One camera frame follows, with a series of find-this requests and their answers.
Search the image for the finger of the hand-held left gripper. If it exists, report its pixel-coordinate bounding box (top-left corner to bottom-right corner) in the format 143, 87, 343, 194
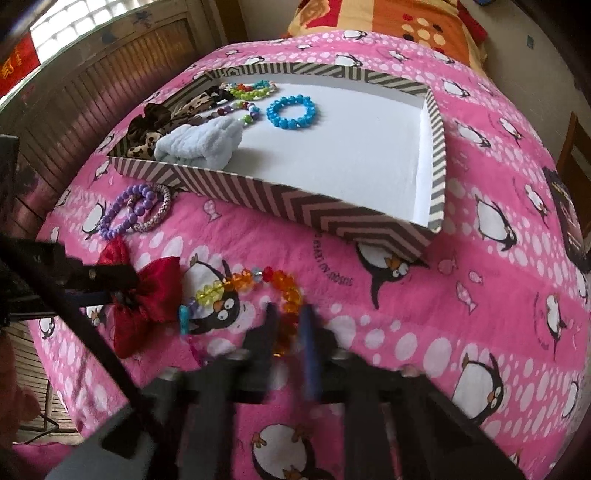
60, 256, 140, 295
65, 292, 116, 309

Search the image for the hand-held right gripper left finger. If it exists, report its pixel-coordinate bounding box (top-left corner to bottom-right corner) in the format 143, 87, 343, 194
46, 301, 283, 480

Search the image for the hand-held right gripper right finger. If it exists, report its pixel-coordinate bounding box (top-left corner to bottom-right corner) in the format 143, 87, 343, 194
298, 305, 525, 480

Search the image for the red satin bow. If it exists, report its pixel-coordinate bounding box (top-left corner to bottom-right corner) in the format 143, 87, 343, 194
96, 236, 184, 359

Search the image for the rainbow crystal bead bracelet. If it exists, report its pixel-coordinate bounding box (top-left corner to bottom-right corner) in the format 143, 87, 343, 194
178, 265, 305, 357

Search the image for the chevron striped cardboard box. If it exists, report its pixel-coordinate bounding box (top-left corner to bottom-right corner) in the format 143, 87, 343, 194
107, 64, 450, 258

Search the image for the light blue fluffy headband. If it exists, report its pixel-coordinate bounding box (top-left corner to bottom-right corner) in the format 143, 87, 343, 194
153, 116, 245, 169

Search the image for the brown satin scrunchie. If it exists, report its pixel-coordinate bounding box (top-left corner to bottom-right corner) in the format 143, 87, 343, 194
128, 103, 185, 139

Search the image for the leopard print hair band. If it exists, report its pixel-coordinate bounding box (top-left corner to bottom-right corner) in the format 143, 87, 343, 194
126, 84, 232, 160

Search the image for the blue bead bracelet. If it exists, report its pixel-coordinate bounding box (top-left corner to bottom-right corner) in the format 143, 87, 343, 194
266, 94, 320, 130

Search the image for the multicolour bead bracelet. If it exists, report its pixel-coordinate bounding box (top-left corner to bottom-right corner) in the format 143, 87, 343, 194
209, 101, 262, 127

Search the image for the green bead bracelet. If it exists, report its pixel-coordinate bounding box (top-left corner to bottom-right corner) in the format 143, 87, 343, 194
228, 79, 280, 101

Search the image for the person's left hand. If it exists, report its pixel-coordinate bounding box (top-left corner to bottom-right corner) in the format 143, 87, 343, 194
0, 332, 43, 446

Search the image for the pink penguin print blanket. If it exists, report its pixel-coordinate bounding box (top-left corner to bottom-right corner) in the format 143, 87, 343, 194
11, 28, 591, 480

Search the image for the red paper banner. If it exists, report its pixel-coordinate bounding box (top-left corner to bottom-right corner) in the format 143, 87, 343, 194
0, 36, 41, 99

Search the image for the slatted wooden cabinet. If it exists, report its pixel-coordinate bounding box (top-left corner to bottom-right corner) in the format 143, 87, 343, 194
0, 16, 222, 432

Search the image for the window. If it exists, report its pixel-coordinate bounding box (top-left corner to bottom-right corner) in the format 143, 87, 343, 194
29, 0, 141, 48

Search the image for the red yellow floral pillow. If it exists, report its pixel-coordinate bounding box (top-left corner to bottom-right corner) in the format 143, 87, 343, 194
287, 0, 489, 71

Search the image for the wooden chair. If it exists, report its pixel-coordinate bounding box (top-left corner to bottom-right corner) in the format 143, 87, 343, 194
556, 111, 591, 186

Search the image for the black cable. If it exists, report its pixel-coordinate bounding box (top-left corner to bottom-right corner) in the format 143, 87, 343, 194
0, 233, 155, 418

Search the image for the purple bead bracelet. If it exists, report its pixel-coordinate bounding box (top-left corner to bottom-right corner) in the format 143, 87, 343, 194
98, 183, 168, 241

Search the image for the pale braided bracelet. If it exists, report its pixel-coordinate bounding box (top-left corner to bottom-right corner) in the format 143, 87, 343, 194
126, 184, 174, 233

